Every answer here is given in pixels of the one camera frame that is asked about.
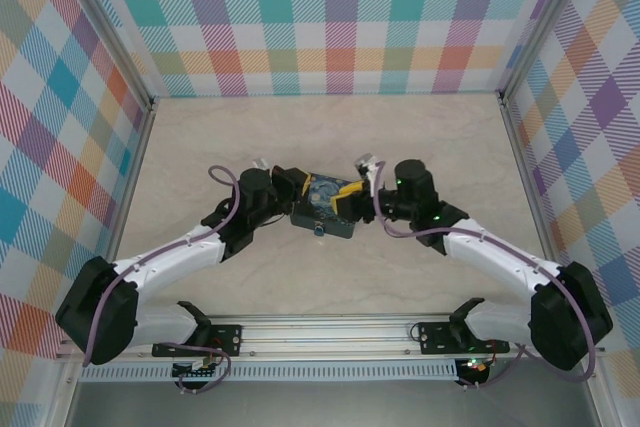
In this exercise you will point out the blue starry night tin box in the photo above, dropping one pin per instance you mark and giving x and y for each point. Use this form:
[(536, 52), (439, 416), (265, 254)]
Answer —
[(320, 197)]

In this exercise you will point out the small teal padlock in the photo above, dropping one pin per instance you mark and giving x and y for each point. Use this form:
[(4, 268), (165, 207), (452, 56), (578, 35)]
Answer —
[(318, 230)]

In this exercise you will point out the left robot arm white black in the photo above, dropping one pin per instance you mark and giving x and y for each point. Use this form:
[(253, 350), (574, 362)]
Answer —
[(165, 257)]

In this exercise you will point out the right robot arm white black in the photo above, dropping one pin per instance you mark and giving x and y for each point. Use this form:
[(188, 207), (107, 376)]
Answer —
[(500, 252)]

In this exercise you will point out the small controller circuit board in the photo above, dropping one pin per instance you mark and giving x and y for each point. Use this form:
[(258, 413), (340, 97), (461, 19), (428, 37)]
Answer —
[(472, 369), (195, 371)]

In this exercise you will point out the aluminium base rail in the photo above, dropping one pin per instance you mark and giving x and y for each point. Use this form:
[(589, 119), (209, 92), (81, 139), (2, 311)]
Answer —
[(325, 334)]

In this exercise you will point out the aluminium frame post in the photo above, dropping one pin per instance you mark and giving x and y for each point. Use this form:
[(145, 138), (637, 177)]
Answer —
[(107, 22), (542, 22)]

